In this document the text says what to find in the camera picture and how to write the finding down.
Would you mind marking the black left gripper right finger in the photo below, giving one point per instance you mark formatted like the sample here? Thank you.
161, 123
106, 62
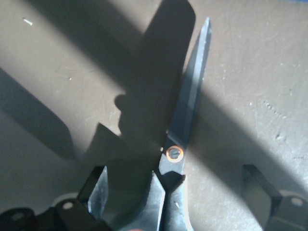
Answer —
261, 197

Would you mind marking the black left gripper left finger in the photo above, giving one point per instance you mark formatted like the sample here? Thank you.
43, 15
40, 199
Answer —
94, 193

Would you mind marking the orange grey handled scissors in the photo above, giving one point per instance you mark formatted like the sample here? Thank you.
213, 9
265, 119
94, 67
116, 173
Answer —
165, 203

